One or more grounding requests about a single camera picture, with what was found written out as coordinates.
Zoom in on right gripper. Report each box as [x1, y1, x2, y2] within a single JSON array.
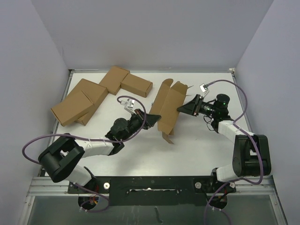
[[177, 95, 218, 117]]

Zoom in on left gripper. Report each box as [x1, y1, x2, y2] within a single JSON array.
[[121, 108, 161, 141]]

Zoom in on cardboard box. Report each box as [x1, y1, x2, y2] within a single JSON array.
[[99, 66, 130, 95], [150, 78, 189, 144], [66, 79, 108, 126], [51, 91, 94, 127], [121, 74, 153, 98]]

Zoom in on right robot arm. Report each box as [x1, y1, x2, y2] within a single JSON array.
[[177, 94, 271, 192]]

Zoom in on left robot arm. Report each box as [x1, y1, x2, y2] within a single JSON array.
[[38, 109, 161, 193]]

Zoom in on folded cardboard box front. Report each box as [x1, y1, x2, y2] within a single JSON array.
[[51, 91, 94, 127]]

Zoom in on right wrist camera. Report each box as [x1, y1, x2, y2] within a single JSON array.
[[199, 83, 209, 98]]

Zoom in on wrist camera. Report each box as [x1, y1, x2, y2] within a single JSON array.
[[199, 83, 209, 98], [121, 98, 135, 114]]

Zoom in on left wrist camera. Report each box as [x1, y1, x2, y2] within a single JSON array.
[[121, 98, 135, 114]]

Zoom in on aluminium table frame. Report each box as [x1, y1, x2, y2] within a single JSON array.
[[18, 68, 288, 225]]

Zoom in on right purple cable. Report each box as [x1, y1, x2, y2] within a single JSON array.
[[202, 79, 264, 225]]

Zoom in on purple cable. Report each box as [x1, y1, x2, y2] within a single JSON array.
[[22, 95, 148, 213], [202, 79, 264, 225]]

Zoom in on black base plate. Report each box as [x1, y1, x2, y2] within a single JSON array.
[[67, 171, 236, 209]]

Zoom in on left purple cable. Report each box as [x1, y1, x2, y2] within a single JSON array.
[[22, 95, 148, 213]]

